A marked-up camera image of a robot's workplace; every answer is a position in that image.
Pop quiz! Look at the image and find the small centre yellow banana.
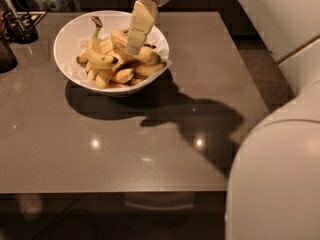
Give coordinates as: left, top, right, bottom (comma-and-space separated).
111, 68, 134, 84

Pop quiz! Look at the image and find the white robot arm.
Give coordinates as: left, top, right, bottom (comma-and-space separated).
225, 0, 320, 240

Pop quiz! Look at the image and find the left curved yellow banana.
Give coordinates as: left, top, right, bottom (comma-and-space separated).
86, 16, 118, 70

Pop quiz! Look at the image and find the right lower yellow banana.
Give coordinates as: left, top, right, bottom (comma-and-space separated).
135, 62, 165, 77

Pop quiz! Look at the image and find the large top yellow banana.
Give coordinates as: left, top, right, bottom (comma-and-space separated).
111, 29, 161, 64

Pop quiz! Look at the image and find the bottom left yellow banana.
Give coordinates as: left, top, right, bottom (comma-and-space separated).
95, 70, 112, 89

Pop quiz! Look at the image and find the white ceramic bowl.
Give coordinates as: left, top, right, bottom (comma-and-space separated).
53, 10, 170, 96

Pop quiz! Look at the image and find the dark round object left edge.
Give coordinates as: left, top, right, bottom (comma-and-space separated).
0, 38, 18, 73

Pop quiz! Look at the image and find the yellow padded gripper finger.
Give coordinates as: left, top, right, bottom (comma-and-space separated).
126, 0, 158, 55

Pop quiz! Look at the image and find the black wire pen holder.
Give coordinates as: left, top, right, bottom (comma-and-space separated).
4, 0, 39, 44

